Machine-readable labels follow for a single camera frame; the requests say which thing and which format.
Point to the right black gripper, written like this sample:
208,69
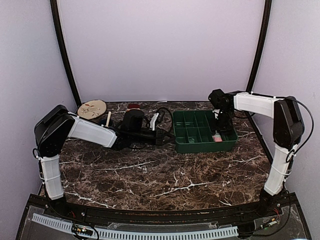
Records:
230,127

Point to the beige striped sock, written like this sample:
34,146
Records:
133,106

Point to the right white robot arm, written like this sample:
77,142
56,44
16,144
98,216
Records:
287,128

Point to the green compartment tray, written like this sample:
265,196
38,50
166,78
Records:
194,130

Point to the black front rail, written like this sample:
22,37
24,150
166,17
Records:
232,214

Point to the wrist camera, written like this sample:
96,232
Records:
218,99
133,120

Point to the black frame post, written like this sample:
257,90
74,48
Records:
260,45
63,51

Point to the pink patterned sock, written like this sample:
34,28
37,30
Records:
217,137

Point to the round beige embroidered coaster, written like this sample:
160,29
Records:
92,109

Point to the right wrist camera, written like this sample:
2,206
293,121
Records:
218,99

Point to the dark blue mug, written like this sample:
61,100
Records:
102,122

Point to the white slotted cable duct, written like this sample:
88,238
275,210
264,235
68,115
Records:
109,234

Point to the left black frame post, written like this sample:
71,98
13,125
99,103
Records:
63,51

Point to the right black frame post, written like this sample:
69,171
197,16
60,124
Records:
260,45

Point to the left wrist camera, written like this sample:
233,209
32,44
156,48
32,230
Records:
133,120

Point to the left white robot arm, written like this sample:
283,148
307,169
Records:
59,125

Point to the wooden stick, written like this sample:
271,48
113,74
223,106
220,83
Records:
108,118

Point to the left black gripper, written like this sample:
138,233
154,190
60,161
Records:
159,137

